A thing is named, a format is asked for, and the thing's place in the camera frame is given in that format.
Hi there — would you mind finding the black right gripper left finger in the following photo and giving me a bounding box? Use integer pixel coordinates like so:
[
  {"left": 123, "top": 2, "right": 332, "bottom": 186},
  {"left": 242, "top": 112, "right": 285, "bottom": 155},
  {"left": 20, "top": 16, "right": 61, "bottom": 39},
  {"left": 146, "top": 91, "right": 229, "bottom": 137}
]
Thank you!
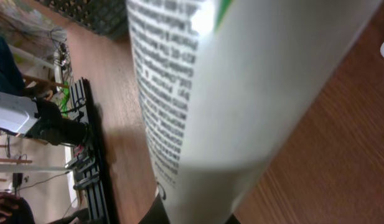
[{"left": 138, "top": 194, "right": 170, "bottom": 224}]

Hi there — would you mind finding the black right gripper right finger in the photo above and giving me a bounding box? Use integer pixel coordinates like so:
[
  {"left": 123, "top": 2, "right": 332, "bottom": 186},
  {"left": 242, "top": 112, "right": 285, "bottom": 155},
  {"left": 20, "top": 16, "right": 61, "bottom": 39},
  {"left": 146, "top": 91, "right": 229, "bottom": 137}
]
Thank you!
[{"left": 225, "top": 214, "right": 241, "bottom": 224}]

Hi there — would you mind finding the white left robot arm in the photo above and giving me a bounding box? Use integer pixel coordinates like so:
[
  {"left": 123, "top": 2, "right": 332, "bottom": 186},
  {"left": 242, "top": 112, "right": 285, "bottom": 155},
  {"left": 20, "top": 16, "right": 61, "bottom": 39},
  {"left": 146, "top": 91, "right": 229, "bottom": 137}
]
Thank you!
[{"left": 0, "top": 92, "right": 89, "bottom": 146}]

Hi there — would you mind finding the person in blue jeans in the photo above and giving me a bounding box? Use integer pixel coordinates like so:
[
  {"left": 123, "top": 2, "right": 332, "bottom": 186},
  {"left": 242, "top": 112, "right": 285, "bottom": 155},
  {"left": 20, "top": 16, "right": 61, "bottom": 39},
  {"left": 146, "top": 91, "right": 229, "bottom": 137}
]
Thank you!
[{"left": 0, "top": 36, "right": 26, "bottom": 96}]

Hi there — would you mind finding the grey plastic mesh basket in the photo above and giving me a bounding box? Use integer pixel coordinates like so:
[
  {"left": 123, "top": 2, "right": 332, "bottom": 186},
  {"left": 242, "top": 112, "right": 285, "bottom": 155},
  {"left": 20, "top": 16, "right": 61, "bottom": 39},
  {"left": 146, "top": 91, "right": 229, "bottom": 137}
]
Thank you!
[{"left": 38, "top": 0, "right": 128, "bottom": 40}]

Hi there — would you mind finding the black aluminium mounting rail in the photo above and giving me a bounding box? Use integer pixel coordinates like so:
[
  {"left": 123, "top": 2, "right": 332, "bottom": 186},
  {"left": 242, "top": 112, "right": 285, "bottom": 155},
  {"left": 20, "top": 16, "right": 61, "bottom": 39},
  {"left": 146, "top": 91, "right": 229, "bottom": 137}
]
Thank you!
[{"left": 68, "top": 78, "right": 119, "bottom": 224}]

